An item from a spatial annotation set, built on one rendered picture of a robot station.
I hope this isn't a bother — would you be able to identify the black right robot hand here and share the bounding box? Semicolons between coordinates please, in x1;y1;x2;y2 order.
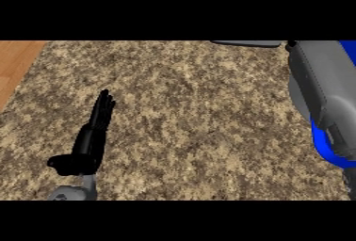
283;40;298;53

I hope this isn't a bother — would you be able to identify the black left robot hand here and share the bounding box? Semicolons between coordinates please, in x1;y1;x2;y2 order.
45;88;118;177

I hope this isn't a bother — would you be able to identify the grey flat object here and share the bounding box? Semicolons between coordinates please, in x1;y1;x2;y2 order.
209;40;285;49

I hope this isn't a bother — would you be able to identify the dark object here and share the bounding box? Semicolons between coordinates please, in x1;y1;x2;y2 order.
342;167;356;201

